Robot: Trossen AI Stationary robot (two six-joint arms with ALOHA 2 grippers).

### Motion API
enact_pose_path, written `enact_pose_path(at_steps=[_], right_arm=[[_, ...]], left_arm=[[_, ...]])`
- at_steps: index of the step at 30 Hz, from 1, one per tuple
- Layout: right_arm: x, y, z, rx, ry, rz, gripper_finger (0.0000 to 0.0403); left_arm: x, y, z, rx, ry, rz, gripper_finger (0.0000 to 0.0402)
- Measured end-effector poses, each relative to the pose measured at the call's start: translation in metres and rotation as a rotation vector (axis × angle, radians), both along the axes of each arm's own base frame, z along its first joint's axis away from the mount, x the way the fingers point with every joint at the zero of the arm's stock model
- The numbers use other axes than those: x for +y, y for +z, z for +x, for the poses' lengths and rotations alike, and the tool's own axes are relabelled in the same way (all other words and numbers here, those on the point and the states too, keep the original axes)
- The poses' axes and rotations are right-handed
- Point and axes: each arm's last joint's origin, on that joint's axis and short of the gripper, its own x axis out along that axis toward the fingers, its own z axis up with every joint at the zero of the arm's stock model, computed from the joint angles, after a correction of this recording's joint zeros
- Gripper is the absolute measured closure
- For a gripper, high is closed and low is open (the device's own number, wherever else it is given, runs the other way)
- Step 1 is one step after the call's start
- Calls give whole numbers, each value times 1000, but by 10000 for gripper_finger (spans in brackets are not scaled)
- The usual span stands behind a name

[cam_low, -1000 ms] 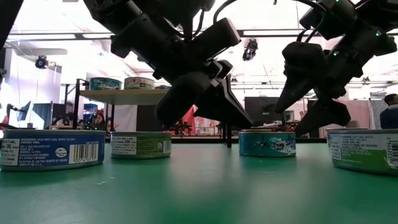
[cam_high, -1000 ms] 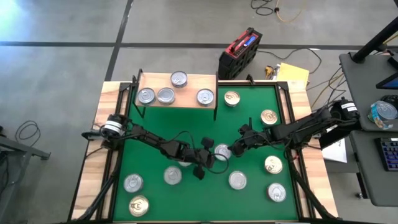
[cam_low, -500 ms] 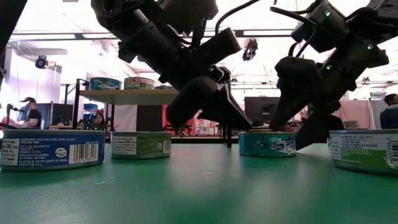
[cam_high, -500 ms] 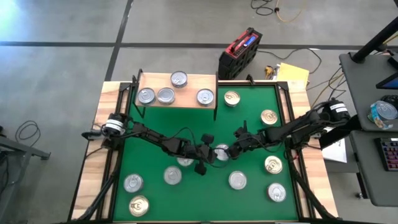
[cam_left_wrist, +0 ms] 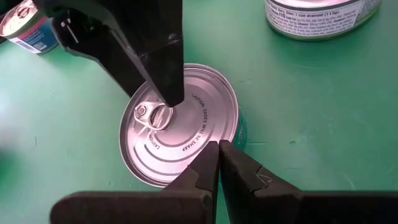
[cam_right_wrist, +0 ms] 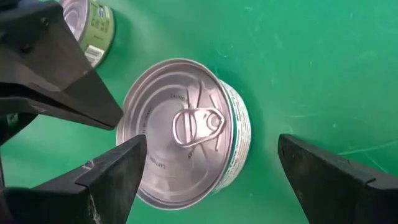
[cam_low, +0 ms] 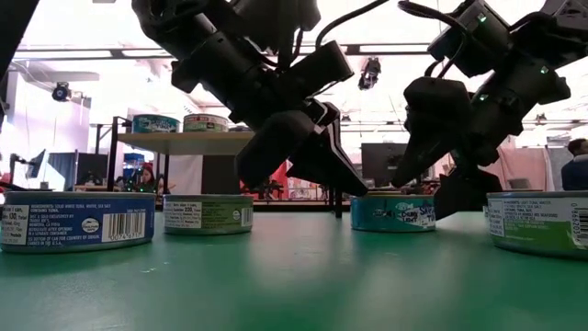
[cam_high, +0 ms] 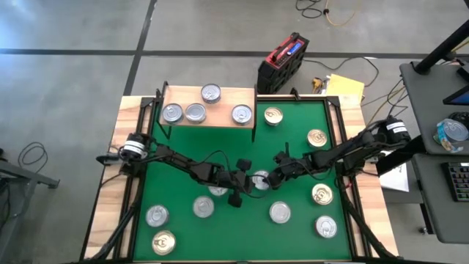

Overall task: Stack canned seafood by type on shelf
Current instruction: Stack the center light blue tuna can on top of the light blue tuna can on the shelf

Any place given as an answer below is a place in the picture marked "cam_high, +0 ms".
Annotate large green can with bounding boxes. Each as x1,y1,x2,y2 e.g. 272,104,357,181
268,201,292,225

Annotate gold-lid seafood can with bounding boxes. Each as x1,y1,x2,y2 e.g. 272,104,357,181
311,183,335,206
263,106,285,127
306,128,329,149
151,230,177,257

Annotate silver can teal yellow label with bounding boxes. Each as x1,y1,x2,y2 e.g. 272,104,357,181
231,103,254,126

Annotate blue albacore tuna can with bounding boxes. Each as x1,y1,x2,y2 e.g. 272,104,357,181
200,83,222,105

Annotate wooden shelf black legs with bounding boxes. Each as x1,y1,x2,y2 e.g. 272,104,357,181
158,81,258,143

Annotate green table mat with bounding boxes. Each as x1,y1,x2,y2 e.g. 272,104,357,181
132,100,352,262

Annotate yellow black power plug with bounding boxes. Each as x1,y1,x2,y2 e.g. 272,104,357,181
311,76,325,95

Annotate yellow paper envelope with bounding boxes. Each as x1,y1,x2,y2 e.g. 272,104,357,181
325,73,366,102

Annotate red black power station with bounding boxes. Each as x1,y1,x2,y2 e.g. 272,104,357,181
256,32,311,95

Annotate white paper sheet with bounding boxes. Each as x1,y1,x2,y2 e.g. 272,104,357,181
378,161,410,194

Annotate grey desk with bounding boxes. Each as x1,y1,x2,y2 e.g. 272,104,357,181
399,60,469,157
410,153,469,245

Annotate black keyboard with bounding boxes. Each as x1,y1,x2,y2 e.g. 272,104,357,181
441,161,469,203

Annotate black round device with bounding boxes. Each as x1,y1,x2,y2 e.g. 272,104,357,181
448,111,469,125

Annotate black tablet screen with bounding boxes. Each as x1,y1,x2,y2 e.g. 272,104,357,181
442,84,469,107

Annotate black slanted pole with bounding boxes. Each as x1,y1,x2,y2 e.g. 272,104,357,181
413,20,469,76

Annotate grey metal stand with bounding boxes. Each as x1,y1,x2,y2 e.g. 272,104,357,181
0,146,62,264

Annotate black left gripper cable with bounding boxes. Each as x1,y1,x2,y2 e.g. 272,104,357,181
199,149,254,172

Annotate black aluminium table frame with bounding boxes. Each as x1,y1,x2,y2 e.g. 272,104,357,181
78,87,402,264

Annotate black power station cable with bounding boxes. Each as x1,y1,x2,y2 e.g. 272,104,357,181
303,56,380,89

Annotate yellow floor cable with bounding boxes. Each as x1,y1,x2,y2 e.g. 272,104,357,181
323,0,362,27

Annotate black coiled floor cable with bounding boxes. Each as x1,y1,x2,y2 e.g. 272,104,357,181
295,0,330,19

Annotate black looped floor cable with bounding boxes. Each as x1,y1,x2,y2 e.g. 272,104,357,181
17,141,50,174

